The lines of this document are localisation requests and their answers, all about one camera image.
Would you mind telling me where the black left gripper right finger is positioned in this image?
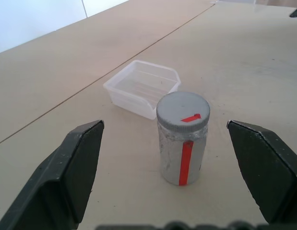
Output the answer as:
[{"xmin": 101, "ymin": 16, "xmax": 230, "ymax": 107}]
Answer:
[{"xmin": 226, "ymin": 120, "xmax": 297, "ymax": 226}]

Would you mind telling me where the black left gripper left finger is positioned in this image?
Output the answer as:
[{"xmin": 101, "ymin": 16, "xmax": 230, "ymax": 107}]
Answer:
[{"xmin": 0, "ymin": 120, "xmax": 105, "ymax": 230}]

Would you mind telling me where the grey jar with red stripe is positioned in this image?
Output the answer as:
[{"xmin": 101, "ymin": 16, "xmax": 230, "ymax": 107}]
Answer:
[{"xmin": 157, "ymin": 119, "xmax": 209, "ymax": 186}]

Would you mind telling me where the grey plastic jar lid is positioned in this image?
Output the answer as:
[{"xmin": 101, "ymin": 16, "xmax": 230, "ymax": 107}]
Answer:
[{"xmin": 156, "ymin": 92, "xmax": 211, "ymax": 132}]

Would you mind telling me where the clear plastic square container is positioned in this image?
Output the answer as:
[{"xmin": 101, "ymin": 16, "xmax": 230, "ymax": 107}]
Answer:
[{"xmin": 103, "ymin": 59, "xmax": 182, "ymax": 120}]

